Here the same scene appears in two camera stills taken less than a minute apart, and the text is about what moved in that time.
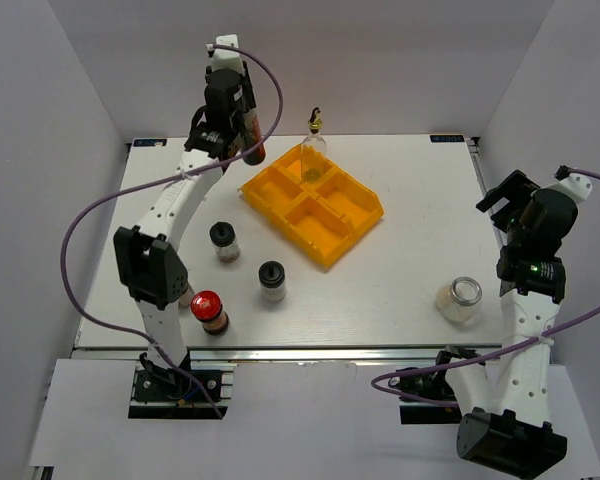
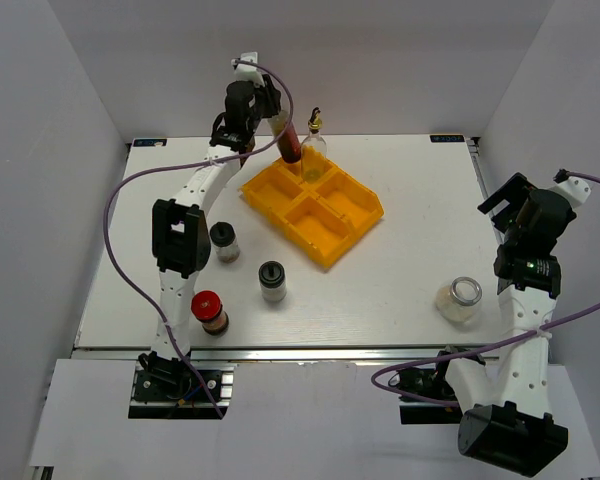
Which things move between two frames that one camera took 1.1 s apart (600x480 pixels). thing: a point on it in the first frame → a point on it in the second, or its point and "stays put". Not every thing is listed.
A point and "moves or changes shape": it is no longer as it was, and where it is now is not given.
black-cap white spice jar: (272, 281) stays put
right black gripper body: (519, 194) stays put
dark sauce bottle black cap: (252, 136) moves or changes shape
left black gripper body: (238, 125) → (261, 96)
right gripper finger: (502, 220) stays put
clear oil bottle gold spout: (314, 150) stays put
